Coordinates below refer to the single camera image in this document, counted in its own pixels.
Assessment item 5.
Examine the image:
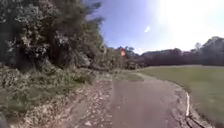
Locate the dirt verge with dry leaves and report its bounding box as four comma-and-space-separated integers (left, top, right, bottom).
9, 77, 115, 128

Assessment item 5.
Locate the grey asphalt path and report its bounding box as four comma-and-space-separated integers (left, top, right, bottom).
105, 72, 188, 128

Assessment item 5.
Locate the distant row of trees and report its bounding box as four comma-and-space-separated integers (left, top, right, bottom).
123, 35, 224, 70

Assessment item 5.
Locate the dense wood of trees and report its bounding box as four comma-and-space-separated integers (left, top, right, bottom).
0, 0, 125, 72

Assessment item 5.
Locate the low green undergrowth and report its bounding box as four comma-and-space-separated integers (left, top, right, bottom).
0, 63, 101, 118

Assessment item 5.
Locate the pale path edge kerb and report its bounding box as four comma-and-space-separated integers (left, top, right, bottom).
173, 83, 214, 128

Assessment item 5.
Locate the green grass field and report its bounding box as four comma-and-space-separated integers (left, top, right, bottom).
135, 65, 224, 127

